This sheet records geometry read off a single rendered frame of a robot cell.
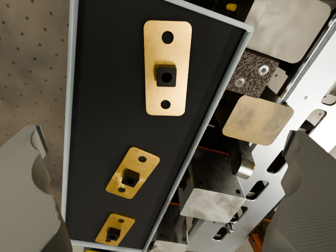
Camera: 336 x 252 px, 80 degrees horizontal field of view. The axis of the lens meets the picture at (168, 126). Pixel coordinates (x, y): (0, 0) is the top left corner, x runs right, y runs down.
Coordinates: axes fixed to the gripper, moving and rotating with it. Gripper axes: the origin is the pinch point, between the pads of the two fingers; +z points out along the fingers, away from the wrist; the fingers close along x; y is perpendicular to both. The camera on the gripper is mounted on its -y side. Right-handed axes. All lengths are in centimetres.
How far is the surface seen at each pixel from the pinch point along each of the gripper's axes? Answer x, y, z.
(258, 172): 22.4, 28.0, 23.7
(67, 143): -10.4, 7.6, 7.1
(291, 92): 22.8, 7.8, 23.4
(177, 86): 1.0, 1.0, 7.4
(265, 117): 15.0, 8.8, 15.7
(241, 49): 6.1, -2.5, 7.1
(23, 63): -44, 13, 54
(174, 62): 0.7, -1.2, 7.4
